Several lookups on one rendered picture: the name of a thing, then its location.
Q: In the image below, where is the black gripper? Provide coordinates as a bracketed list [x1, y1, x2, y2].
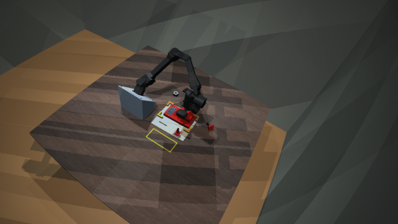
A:
[176, 99, 193, 119]

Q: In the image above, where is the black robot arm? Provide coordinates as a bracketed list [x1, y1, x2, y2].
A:
[133, 48, 207, 114]

